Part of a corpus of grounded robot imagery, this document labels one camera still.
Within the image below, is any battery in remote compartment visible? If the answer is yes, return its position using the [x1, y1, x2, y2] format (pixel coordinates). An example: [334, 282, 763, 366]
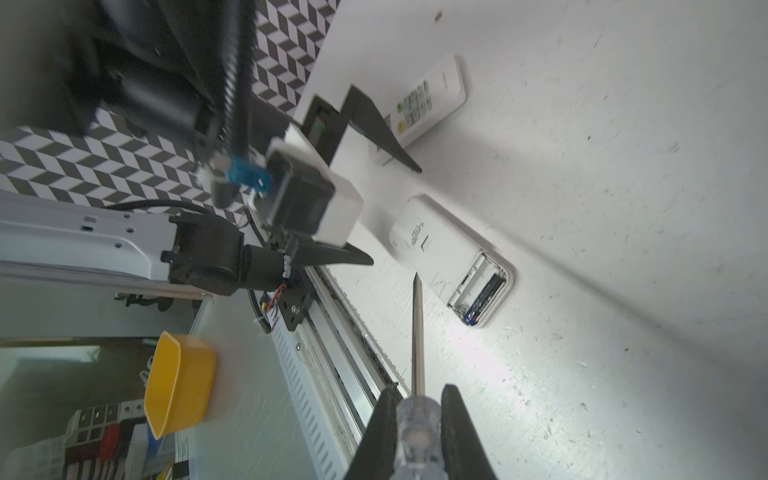
[463, 274, 507, 326]

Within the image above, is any clear handle screwdriver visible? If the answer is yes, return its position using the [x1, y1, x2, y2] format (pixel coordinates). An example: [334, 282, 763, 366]
[391, 275, 448, 480]

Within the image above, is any yellow plastic bin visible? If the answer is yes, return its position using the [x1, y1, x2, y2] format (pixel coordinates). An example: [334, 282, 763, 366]
[144, 332, 217, 439]

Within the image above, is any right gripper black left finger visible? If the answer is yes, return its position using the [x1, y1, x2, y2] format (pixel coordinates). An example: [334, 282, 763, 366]
[344, 386, 402, 480]

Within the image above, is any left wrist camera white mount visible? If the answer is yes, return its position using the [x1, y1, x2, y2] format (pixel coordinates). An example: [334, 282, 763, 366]
[249, 125, 364, 247]

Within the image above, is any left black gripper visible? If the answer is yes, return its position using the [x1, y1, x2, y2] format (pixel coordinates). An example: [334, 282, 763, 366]
[242, 85, 422, 291]

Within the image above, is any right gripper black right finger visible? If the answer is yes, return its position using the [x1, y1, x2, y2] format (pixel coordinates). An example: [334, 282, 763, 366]
[440, 384, 497, 480]

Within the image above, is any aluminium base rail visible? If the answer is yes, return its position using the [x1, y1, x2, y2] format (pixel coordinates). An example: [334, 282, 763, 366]
[267, 267, 409, 479]

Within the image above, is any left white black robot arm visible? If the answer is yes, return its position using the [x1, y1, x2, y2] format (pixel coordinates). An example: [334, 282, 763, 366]
[1, 1, 415, 296]

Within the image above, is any white remote with barcode label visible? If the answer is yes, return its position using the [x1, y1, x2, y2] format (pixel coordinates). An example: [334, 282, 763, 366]
[377, 54, 467, 148]

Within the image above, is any white remote with back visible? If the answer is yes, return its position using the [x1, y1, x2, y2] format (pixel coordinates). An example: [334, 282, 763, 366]
[389, 195, 515, 328]

